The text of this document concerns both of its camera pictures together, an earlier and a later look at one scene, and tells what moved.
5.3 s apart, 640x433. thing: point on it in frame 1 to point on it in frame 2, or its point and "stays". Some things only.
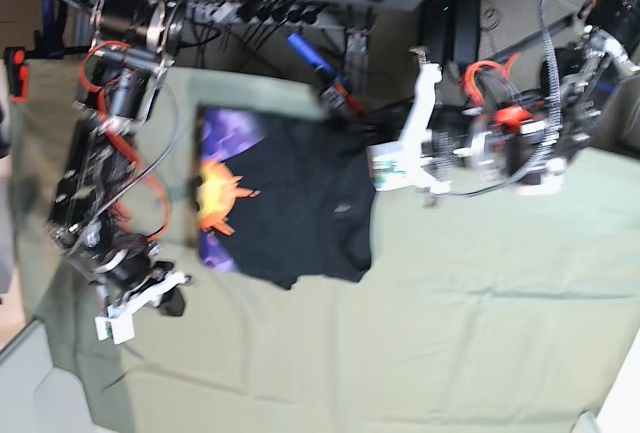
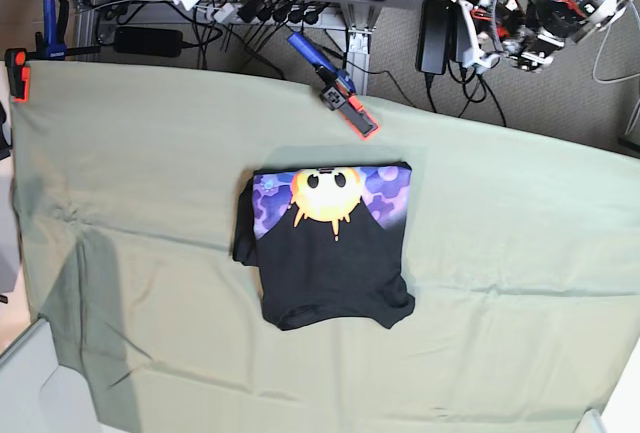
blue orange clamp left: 49,44 stays
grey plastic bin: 35,395 stays
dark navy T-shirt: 282,196 to 328,241
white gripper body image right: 402,164 to 473,57
